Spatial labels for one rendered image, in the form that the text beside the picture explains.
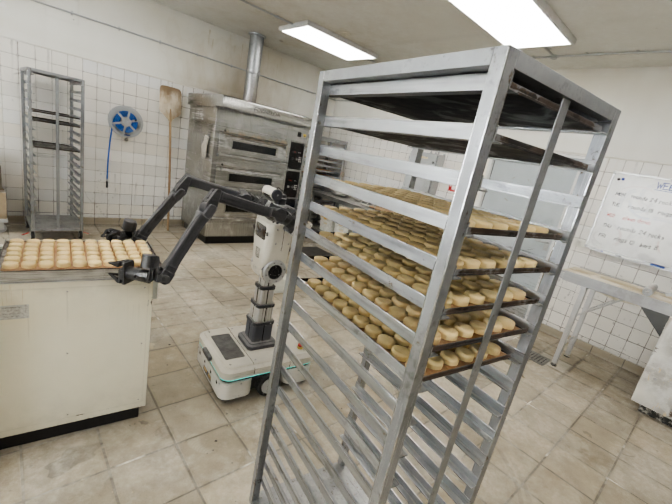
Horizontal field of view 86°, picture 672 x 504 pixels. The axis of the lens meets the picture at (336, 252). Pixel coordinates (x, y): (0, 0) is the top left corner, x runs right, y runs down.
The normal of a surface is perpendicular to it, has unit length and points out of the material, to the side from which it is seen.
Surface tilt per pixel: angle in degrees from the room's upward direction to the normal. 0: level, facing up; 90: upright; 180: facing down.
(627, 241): 90
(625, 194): 90
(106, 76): 90
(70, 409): 90
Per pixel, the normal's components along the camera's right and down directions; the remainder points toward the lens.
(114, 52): 0.65, 0.32
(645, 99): -0.74, 0.04
